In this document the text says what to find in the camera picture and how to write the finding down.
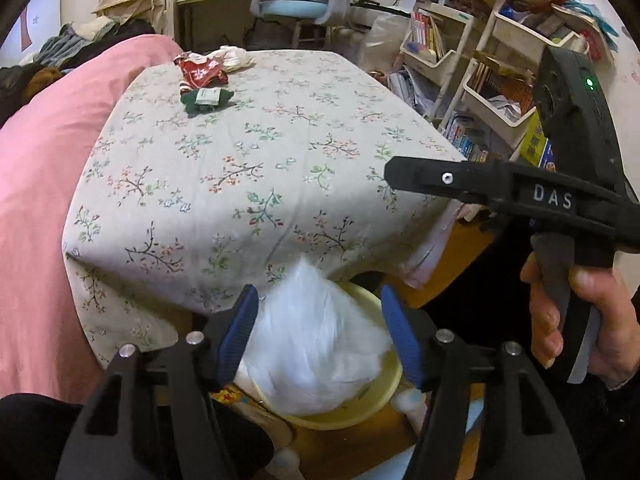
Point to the yellow green printed box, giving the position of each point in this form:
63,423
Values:
532,140

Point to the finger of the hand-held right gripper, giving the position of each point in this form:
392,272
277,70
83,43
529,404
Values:
440,177

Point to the white tissue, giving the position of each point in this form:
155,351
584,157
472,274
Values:
310,340

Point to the person's black trouser leg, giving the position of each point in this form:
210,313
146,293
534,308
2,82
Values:
30,435

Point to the wide white book rack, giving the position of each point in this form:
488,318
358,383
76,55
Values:
495,110

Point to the yellow plastic basin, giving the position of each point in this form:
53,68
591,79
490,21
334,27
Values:
350,412

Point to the translucent plastic bag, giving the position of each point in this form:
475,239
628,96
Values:
382,35

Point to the blue printed box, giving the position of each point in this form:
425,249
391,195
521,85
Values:
549,157

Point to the person's right hand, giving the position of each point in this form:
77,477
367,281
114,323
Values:
600,285

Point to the stack of blue books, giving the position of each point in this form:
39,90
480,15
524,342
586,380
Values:
465,137

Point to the grey and blue desk chair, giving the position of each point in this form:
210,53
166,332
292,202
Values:
290,9

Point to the red snack wrapper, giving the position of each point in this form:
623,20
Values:
200,72

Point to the beige garment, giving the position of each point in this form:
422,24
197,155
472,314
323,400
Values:
125,2

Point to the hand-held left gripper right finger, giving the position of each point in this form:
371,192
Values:
405,345

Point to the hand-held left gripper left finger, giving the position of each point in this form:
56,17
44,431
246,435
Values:
237,340

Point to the pink bed blanket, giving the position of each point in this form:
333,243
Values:
45,185

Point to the blue denim garment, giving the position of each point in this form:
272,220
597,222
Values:
65,42

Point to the floral tablecloth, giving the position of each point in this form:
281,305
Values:
250,150

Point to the green wrapper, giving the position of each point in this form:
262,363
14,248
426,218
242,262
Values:
192,102

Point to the brown plush item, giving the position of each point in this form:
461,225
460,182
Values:
47,77

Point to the colourful printed item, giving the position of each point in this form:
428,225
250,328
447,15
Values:
230,397

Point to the white crumpled cloth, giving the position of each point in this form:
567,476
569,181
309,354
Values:
232,57

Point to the row of colourful books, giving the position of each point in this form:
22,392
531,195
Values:
425,35

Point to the black garment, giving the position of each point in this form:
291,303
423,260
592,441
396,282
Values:
135,27

